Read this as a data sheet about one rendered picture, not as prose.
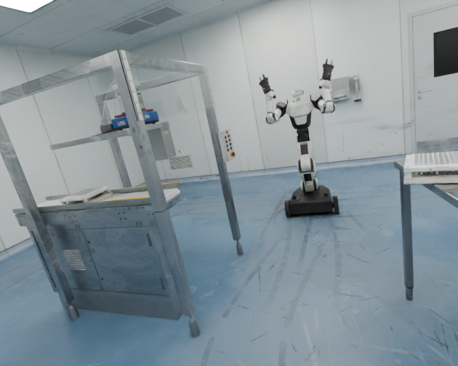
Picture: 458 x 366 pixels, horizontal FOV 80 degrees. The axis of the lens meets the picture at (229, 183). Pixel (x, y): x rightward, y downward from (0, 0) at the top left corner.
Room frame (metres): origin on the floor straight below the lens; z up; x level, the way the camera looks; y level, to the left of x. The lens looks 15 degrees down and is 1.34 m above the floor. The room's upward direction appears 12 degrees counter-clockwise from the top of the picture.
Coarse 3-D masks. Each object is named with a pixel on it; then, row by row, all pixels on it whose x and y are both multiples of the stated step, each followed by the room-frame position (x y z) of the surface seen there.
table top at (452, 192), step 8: (400, 160) 1.45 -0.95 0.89; (400, 168) 1.38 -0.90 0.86; (424, 184) 1.11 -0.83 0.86; (432, 184) 1.04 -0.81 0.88; (440, 184) 1.02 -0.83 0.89; (448, 184) 1.00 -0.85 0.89; (456, 184) 0.99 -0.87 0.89; (440, 192) 0.98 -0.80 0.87; (448, 192) 0.93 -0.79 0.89; (456, 192) 0.92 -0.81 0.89; (448, 200) 0.93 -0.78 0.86; (456, 200) 0.88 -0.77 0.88
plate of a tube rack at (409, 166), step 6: (408, 156) 1.26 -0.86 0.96; (414, 156) 1.24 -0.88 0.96; (408, 162) 1.17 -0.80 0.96; (444, 162) 1.07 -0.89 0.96; (450, 162) 1.06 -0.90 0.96; (456, 162) 1.04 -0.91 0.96; (408, 168) 1.09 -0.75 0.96; (414, 168) 1.08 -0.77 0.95; (420, 168) 1.07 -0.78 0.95; (426, 168) 1.06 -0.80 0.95; (432, 168) 1.04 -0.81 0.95; (438, 168) 1.03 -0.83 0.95; (444, 168) 1.02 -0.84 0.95; (450, 168) 1.01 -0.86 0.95; (456, 168) 1.00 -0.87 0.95
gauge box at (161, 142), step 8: (160, 128) 1.74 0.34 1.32; (168, 128) 1.82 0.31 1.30; (152, 136) 1.76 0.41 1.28; (160, 136) 1.74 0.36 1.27; (168, 136) 1.80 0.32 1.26; (152, 144) 1.77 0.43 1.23; (160, 144) 1.75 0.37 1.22; (168, 144) 1.78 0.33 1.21; (160, 152) 1.75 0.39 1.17; (168, 152) 1.75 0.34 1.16
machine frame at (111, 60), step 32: (96, 64) 1.52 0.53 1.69; (0, 96) 1.83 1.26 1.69; (96, 96) 2.80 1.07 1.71; (128, 96) 1.46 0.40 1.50; (0, 128) 1.91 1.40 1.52; (128, 192) 2.79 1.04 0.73; (160, 192) 1.48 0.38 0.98; (224, 192) 2.37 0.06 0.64; (32, 224) 1.90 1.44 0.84; (160, 224) 1.48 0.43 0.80; (64, 288) 1.90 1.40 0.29; (192, 320) 1.48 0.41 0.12
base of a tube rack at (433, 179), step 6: (438, 174) 1.07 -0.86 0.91; (444, 174) 1.05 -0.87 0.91; (450, 174) 1.04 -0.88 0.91; (456, 174) 1.03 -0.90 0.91; (408, 180) 1.09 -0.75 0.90; (414, 180) 1.08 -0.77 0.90; (420, 180) 1.07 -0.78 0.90; (426, 180) 1.06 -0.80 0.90; (432, 180) 1.04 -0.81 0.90; (438, 180) 1.03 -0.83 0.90; (444, 180) 1.02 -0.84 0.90; (450, 180) 1.01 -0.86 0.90; (456, 180) 1.00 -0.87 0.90
